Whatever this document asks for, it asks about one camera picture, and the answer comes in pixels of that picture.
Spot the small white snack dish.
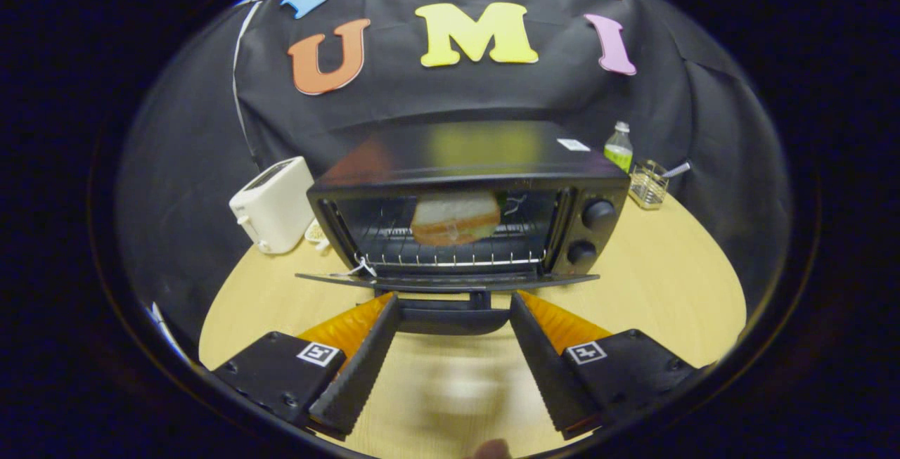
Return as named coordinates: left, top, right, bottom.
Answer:
left=304, top=220, right=331, bottom=252

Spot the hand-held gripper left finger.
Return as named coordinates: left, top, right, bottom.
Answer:
left=211, top=292, right=401, bottom=440

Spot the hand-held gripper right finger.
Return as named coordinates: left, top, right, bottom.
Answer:
left=510, top=290, right=704, bottom=440

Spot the green drink bottle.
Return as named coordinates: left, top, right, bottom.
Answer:
left=603, top=121, right=634, bottom=173

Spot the wire mesh basket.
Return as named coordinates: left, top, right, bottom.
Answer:
left=628, top=160, right=669, bottom=210

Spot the black toaster oven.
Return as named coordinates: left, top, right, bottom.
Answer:
left=295, top=120, right=631, bottom=337

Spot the white pop-up toaster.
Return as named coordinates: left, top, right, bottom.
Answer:
left=229, top=157, right=316, bottom=255

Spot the toasted sandwich with lettuce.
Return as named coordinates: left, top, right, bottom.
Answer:
left=410, top=192, right=502, bottom=247

